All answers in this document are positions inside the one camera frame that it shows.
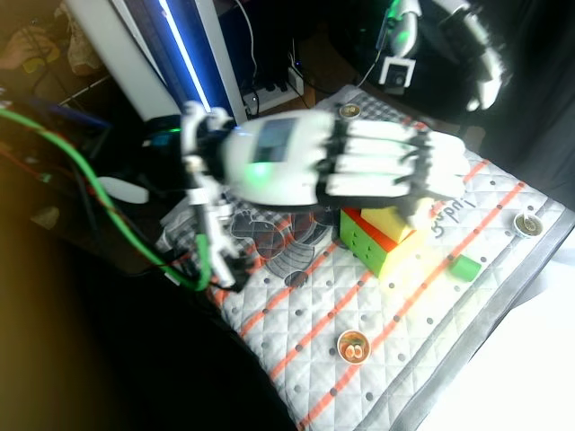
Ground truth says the toy bowl with eggs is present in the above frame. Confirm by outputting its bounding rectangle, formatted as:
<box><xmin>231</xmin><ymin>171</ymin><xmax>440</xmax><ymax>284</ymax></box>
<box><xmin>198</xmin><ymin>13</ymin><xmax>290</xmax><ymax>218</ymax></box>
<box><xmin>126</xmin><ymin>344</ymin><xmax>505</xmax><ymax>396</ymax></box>
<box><xmin>336</xmin><ymin>330</ymin><xmax>372</xmax><ymax>365</ymax></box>

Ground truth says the toy bowl with green soup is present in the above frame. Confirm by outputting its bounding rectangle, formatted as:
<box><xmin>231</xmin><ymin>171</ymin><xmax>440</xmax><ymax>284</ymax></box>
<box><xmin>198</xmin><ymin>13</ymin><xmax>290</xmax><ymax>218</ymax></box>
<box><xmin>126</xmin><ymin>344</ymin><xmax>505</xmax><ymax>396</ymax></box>
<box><xmin>512</xmin><ymin>212</ymin><xmax>544</xmax><ymax>239</ymax></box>

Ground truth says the white plug adapter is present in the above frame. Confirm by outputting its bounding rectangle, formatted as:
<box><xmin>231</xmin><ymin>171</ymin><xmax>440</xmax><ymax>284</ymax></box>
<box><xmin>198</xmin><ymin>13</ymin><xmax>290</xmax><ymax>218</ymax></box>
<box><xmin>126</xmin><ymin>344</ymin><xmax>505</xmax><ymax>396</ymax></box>
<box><xmin>287</xmin><ymin>65</ymin><xmax>305</xmax><ymax>98</ymax></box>

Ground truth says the Rubik's cube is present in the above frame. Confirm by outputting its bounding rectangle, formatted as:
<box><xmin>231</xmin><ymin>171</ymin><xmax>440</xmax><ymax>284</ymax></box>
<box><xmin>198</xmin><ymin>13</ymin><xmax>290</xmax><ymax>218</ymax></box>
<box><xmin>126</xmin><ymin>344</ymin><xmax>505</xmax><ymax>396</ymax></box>
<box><xmin>339</xmin><ymin>207</ymin><xmax>432</xmax><ymax>279</ymax></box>

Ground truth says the white pillar with blue light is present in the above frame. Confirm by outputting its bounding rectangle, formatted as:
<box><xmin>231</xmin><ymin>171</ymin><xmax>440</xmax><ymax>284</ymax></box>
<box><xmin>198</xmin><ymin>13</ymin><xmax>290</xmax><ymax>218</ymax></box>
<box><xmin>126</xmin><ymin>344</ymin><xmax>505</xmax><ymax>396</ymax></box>
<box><xmin>62</xmin><ymin>0</ymin><xmax>251</xmax><ymax>125</ymax></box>

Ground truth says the beige patterned cloth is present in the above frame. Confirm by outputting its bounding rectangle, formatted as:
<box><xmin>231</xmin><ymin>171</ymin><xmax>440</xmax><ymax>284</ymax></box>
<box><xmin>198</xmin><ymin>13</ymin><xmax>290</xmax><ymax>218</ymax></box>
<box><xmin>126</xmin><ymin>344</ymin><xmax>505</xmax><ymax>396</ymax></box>
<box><xmin>53</xmin><ymin>2</ymin><xmax>104</xmax><ymax>75</ymax></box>

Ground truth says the green cable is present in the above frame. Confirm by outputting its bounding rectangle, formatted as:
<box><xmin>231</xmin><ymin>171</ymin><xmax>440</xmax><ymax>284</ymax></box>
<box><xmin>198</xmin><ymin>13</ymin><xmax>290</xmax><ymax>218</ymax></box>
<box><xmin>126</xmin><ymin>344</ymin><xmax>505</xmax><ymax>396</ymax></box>
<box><xmin>0</xmin><ymin>109</ymin><xmax>212</xmax><ymax>293</ymax></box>

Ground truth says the grey quilt with bear print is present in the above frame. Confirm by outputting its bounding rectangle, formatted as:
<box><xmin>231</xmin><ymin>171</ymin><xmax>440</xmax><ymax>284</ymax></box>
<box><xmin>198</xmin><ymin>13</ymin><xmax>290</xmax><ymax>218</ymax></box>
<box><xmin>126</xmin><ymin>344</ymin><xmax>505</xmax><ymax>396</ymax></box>
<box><xmin>159</xmin><ymin>84</ymin><xmax>570</xmax><ymax>431</ymax></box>

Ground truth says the white power strip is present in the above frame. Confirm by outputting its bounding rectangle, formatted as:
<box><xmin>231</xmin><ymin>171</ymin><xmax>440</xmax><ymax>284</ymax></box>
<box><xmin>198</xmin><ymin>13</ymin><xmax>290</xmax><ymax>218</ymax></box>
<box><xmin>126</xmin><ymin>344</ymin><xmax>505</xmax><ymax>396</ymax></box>
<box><xmin>241</xmin><ymin>83</ymin><xmax>303</xmax><ymax>113</ymax></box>

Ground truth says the white cable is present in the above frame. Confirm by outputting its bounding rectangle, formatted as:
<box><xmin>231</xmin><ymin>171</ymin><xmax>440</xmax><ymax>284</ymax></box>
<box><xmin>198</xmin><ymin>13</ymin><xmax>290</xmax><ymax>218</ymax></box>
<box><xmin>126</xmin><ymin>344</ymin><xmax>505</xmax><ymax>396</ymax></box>
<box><xmin>233</xmin><ymin>0</ymin><xmax>262</xmax><ymax>93</ymax></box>

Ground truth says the green cylinder block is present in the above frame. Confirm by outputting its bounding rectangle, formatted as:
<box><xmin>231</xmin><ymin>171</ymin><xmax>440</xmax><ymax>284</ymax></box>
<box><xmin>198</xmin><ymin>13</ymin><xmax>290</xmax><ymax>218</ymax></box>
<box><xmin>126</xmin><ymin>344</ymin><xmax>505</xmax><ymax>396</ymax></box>
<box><xmin>450</xmin><ymin>253</ymin><xmax>482</xmax><ymax>283</ymax></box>

